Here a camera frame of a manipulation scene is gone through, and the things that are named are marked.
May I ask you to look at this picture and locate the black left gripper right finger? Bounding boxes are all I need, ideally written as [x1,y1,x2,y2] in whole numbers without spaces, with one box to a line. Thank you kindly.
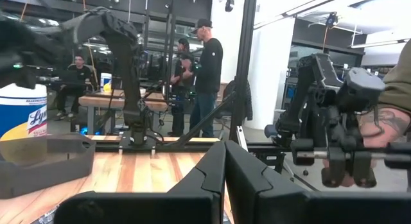
[224,140,411,224]

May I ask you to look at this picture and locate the disinfecting wipes canister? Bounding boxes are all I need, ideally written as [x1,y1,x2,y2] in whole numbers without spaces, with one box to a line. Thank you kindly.
[100,72,113,92]

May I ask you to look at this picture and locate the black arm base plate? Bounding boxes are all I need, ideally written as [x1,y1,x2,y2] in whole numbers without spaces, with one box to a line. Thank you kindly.
[118,134,168,153]

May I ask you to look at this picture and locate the white building pillar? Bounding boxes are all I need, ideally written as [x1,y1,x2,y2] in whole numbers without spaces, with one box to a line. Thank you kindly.
[210,0,296,130]

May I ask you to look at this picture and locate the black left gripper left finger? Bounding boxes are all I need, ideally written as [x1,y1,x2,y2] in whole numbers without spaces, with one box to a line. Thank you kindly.
[53,141,227,224]

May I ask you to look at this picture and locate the dark grey plastic bin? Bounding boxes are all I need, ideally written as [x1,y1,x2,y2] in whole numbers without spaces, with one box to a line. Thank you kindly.
[0,133,97,200]

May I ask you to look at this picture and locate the Lysol wipes canister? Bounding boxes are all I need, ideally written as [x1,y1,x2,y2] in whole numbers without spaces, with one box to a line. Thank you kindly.
[0,83,48,142]

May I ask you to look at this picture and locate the dark grey toiletry bottle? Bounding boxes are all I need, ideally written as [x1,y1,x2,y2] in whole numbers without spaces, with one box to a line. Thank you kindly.
[31,203,60,224]

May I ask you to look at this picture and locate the black jacket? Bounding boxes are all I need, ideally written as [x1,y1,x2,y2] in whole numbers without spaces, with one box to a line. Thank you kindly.
[221,78,254,122]

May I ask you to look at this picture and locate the wooden work table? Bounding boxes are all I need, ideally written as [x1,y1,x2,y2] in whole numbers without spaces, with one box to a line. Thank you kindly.
[78,89,168,136]

